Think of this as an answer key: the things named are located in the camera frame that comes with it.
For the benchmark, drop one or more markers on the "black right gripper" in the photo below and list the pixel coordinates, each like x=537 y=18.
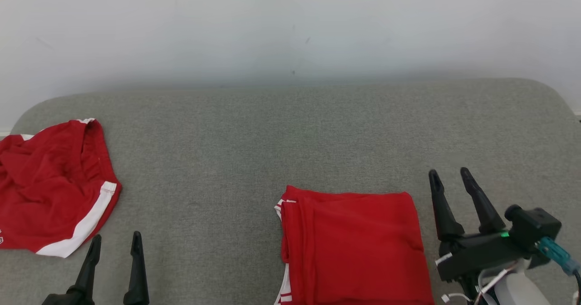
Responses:
x=476 y=253

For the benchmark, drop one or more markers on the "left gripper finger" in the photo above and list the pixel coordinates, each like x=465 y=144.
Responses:
x=88 y=268
x=137 y=273

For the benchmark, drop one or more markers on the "red shorts white side stripe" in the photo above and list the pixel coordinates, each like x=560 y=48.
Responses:
x=50 y=187

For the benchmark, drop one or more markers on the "red shorts with striped trim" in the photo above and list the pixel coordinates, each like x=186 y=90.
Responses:
x=358 y=250

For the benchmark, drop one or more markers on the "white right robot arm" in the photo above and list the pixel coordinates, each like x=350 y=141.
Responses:
x=517 y=291

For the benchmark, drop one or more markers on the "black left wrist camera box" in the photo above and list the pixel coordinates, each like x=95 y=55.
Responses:
x=56 y=299

